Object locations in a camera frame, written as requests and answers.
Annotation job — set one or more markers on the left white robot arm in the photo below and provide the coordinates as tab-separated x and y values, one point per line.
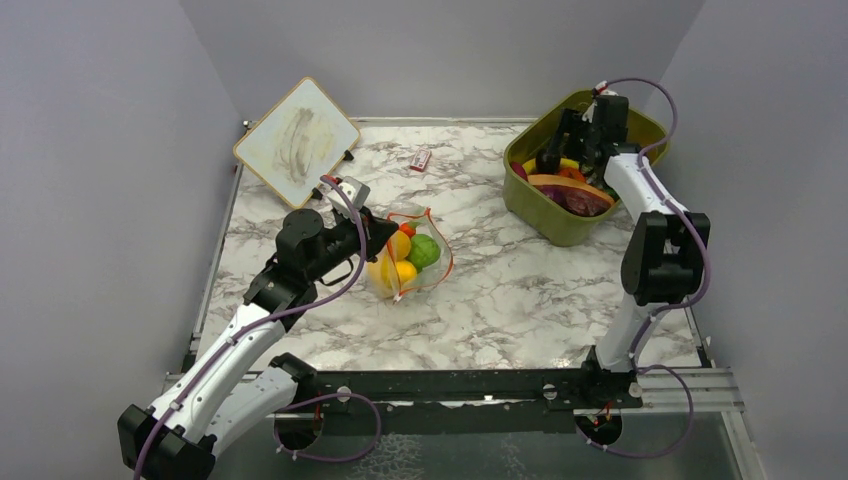
183	431

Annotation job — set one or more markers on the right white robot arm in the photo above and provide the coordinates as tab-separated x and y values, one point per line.
665	260

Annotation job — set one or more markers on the small orange toy pumpkin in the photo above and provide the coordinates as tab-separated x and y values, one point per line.
573	174

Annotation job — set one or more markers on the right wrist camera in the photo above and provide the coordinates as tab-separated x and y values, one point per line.
602	89

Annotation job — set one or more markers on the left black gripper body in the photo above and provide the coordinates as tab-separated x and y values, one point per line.
345	239

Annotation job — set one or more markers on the small whiteboard with wooden frame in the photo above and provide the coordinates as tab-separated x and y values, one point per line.
303	137

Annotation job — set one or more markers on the orange toy carrot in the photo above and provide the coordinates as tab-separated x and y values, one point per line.
409	229

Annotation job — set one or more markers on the small red white box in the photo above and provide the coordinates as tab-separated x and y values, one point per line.
420	160

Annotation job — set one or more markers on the yellow toy banana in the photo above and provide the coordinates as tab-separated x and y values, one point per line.
531	168

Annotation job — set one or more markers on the yellow toy lemon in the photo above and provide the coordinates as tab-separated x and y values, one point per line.
406	271

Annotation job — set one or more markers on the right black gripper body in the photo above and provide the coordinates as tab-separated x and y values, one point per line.
580	135

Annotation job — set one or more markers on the olive green plastic bin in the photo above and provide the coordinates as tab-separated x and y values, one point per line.
561	227

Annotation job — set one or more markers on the clear zip top bag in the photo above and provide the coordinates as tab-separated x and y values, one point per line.
431	276

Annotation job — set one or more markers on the yellow toy bell pepper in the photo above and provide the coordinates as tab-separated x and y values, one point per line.
380	277

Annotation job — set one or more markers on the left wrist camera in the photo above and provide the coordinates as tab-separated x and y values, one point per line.
348	196

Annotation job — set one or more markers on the red toy steak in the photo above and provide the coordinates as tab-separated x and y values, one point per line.
576	201

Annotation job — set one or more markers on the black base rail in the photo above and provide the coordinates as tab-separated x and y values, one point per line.
434	402

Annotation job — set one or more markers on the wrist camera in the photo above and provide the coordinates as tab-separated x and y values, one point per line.
348	196
602	89

